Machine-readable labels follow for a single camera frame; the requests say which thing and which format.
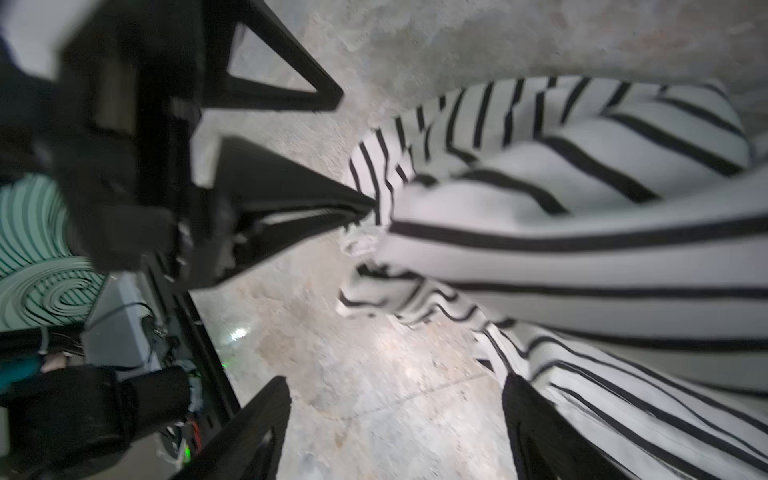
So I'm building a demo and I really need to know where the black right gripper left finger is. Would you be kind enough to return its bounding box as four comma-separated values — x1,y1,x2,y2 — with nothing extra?
174,376,291,480

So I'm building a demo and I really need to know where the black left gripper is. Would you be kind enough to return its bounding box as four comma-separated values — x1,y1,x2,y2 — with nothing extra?
41,1,375,288

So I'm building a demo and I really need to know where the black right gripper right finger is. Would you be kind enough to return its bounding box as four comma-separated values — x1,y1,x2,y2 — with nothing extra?
502,373,624,480

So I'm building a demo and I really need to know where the black white striped tank top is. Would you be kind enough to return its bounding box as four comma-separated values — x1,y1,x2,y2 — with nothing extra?
337,75,767,479

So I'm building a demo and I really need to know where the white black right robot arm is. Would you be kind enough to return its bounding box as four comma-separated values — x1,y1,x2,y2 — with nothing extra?
1,366,626,479

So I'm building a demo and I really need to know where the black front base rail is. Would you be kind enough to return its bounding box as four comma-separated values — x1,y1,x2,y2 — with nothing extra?
142,254,240,444

